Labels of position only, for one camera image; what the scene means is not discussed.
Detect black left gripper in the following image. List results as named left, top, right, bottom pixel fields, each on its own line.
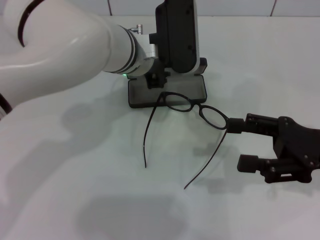
left=144, top=59, right=171, bottom=90

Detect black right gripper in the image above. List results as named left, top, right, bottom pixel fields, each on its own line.
left=227, top=113, right=320, bottom=185

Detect black glasses case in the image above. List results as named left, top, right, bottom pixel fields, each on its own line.
left=126, top=57, right=208, bottom=110

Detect black glasses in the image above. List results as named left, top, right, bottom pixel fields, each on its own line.
left=142, top=91, right=230, bottom=190

